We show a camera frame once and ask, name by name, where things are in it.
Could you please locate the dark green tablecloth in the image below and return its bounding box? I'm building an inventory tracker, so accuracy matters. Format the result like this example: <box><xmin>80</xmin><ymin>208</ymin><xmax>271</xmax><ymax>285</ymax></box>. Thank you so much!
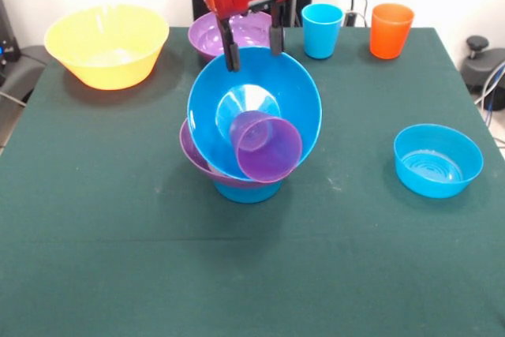
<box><xmin>0</xmin><ymin>27</ymin><xmax>505</xmax><ymax>337</ymax></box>

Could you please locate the yellow bowl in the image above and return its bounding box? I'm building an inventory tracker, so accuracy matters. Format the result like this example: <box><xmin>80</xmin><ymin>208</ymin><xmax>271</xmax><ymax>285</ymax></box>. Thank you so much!
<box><xmin>43</xmin><ymin>4</ymin><xmax>170</xmax><ymax>90</ymax></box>

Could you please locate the small blue bowl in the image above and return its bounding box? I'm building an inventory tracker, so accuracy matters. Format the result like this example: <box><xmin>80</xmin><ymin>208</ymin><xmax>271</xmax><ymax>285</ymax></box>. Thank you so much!
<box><xmin>212</xmin><ymin>178</ymin><xmax>283</xmax><ymax>204</ymax></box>
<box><xmin>393</xmin><ymin>123</ymin><xmax>484</xmax><ymax>199</ymax></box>

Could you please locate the blue cup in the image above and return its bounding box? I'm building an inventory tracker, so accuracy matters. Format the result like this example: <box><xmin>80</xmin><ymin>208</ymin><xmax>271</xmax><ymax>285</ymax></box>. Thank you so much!
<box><xmin>301</xmin><ymin>2</ymin><xmax>344</xmax><ymax>60</ymax></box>

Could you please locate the blue cable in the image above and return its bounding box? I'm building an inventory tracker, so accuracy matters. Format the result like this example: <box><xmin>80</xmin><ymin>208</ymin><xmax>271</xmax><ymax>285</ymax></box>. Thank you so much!
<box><xmin>481</xmin><ymin>61</ymin><xmax>505</xmax><ymax>125</ymax></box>

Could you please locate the orange cup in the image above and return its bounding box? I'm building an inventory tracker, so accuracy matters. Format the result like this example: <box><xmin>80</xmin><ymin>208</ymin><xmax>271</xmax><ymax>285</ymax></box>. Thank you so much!
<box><xmin>369</xmin><ymin>2</ymin><xmax>416</xmax><ymax>60</ymax></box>

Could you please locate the black power strip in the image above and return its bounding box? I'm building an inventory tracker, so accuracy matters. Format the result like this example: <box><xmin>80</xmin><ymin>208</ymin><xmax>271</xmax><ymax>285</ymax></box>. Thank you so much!
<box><xmin>343</xmin><ymin>9</ymin><xmax>370</xmax><ymax>27</ymax></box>

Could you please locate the large deep blue bowl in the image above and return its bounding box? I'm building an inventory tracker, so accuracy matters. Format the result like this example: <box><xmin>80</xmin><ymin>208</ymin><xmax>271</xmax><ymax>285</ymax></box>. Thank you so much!
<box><xmin>186</xmin><ymin>46</ymin><xmax>323</xmax><ymax>183</ymax></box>

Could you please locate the purple bowl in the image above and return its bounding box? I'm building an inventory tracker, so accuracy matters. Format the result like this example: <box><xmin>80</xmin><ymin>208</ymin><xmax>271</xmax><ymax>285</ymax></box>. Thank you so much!
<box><xmin>179</xmin><ymin>118</ymin><xmax>273</xmax><ymax>190</ymax></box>
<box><xmin>187</xmin><ymin>11</ymin><xmax>274</xmax><ymax>64</ymax></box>

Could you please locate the black knobbed equipment base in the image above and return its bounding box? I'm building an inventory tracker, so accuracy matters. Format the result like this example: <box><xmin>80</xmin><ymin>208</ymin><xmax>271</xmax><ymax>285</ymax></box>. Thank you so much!
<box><xmin>460</xmin><ymin>36</ymin><xmax>505</xmax><ymax>89</ymax></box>

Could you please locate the black electronic device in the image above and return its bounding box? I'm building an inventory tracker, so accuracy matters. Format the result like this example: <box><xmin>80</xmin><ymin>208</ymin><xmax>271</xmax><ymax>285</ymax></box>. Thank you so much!
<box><xmin>0</xmin><ymin>0</ymin><xmax>21</xmax><ymax>64</ymax></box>

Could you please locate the purple cup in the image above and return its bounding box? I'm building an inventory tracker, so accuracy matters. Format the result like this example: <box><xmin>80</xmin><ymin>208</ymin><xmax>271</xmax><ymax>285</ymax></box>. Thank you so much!
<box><xmin>228</xmin><ymin>110</ymin><xmax>304</xmax><ymax>184</ymax></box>

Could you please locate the white cable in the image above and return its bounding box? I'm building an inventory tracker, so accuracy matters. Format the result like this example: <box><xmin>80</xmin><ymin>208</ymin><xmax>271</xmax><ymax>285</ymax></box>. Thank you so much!
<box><xmin>0</xmin><ymin>90</ymin><xmax>27</xmax><ymax>108</ymax></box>
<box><xmin>474</xmin><ymin>88</ymin><xmax>505</xmax><ymax>107</ymax></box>

